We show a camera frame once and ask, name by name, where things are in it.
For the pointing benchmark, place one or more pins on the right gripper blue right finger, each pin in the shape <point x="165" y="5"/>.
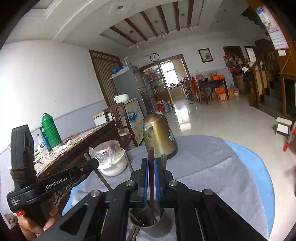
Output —
<point x="164" y="194"/>

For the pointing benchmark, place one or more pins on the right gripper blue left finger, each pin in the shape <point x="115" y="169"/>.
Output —
<point x="138" y="197"/>

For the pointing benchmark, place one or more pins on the dark chopstick three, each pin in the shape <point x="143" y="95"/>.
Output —
<point x="164" y="161"/>

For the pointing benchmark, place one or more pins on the dark chopstick four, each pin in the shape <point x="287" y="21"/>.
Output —
<point x="128" y="162"/>

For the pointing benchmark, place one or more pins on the dark chopstick two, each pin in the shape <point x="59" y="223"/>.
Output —
<point x="151" y="183"/>

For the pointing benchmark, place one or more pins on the dark chopstick one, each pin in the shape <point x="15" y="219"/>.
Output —
<point x="100" y="176"/>

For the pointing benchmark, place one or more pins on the dark chopstick five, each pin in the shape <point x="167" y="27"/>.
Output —
<point x="135" y="220"/>

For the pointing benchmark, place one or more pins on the person's left hand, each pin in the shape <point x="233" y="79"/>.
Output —
<point x="31" y="229"/>

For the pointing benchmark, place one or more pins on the grey metal utensil holder cup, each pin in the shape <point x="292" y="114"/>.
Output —
<point x="162" y="223"/>

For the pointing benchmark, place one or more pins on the white plastic bowl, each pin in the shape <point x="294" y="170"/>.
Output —
<point x="114" y="168"/>

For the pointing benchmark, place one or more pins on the clear plastic bag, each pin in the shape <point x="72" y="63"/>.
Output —
<point x="106" y="153"/>

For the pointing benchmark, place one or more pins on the grey table cloth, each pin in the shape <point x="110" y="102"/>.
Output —
<point x="208" y="180"/>

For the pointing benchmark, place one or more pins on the brass electric kettle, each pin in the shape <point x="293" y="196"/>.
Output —
<point x="158" y="135"/>

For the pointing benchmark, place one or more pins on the white chest freezer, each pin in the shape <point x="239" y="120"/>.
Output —
<point x="135" y="117"/>

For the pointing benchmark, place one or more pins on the green thermos flask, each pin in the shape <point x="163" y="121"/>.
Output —
<point x="50" y="133"/>

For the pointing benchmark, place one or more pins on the dark wooden chair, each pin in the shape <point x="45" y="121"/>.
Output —
<point x="118" y="114"/>

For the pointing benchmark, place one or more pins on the white rice cooker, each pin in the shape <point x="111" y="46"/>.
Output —
<point x="121" y="98"/>

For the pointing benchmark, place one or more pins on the blue table cover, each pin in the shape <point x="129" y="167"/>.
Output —
<point x="256" y="180"/>

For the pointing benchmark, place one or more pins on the grey refrigerator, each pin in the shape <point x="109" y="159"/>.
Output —
<point x="130" y="80"/>

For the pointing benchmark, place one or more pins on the dark wooden side table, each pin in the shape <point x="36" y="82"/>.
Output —
<point x="209" y="89"/>

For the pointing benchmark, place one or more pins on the red plastic child chair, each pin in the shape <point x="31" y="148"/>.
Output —
<point x="290" y="137"/>

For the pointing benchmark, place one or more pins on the small white step stool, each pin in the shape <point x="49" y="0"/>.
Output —
<point x="283" y="126"/>

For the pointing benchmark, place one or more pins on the wooden staircase railing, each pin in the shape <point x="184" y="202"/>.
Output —
<point x="265" y="88"/>

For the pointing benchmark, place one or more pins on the round wall clock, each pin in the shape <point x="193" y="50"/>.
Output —
<point x="154" y="57"/>

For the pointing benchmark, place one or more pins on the framed wall picture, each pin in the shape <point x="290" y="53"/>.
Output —
<point x="205" y="55"/>

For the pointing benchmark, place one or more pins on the wall calendar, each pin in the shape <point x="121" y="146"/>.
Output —
<point x="273" y="29"/>

